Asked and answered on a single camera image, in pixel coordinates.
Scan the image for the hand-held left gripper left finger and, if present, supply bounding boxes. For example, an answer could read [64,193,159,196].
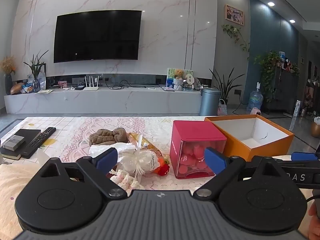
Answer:
[37,147,128,199]

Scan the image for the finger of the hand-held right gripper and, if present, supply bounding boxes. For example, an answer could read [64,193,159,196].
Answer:
[275,152,320,170]

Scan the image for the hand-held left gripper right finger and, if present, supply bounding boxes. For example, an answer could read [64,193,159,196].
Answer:
[194,147,283,199]

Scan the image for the white tissue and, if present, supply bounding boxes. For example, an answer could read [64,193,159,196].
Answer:
[89,142,137,164]

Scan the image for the brown plush toy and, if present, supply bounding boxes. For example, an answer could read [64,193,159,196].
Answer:
[89,128,130,146]

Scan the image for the clear gift bag white ball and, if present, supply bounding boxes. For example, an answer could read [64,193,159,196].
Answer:
[117,132,170,183]

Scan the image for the orange cardboard box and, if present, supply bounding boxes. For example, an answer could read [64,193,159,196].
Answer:
[204,114,295,162]

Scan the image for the person's right hand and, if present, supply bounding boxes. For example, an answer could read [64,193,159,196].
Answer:
[308,200,320,240]

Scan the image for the pink white fluffy socks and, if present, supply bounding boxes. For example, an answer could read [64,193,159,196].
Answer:
[110,169,145,191]

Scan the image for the red box with pink puffs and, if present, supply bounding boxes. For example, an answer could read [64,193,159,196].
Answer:
[169,120,227,180]

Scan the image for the red orange knitted toy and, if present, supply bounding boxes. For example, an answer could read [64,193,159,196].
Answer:
[154,156,171,175]

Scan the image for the woven pink basket bag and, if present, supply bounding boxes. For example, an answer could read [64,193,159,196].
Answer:
[217,99,228,116]

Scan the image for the marble television console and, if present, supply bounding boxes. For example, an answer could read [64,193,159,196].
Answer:
[4,74,203,115]

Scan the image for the grey blue trash can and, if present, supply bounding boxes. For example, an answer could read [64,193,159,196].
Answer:
[199,87,222,117]

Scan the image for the dark cabinet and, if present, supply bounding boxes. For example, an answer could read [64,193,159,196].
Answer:
[265,66,300,114]

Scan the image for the black remote control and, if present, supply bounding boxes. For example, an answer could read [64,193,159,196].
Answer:
[26,127,57,148]

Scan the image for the white router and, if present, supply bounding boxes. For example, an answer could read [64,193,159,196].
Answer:
[83,75,100,91]

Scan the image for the blue water jug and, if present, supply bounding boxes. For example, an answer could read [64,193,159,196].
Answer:
[247,82,264,113]

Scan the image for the tall leafy floor plant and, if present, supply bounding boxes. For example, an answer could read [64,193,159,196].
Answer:
[209,68,245,105]

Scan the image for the black book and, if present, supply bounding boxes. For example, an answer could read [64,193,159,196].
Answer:
[0,129,42,160]

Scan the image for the green painted picture board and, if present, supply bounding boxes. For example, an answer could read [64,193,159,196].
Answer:
[167,68,194,89]

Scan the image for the teddy bear bouquet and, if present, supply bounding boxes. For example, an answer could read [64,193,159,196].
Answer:
[173,69,186,91]

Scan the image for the large bushy potted plant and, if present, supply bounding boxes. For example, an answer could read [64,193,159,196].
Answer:
[254,51,281,103]

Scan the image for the small grey box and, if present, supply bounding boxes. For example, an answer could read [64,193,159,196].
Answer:
[2,135,25,152]

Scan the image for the brown ceramic gourd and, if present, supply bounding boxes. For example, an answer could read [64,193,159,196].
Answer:
[10,82,25,95]

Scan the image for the green plant in glass vase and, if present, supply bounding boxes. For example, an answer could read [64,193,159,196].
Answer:
[24,50,49,93]

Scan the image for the vase with dried flowers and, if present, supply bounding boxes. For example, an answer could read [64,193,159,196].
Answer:
[1,56,17,95]

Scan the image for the hanging vine plant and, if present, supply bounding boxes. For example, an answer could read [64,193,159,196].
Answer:
[222,24,250,59]

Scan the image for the wall-mounted black television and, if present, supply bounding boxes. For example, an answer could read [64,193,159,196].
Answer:
[53,10,142,64]

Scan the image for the framed wall picture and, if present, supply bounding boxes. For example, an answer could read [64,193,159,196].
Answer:
[225,4,245,27]

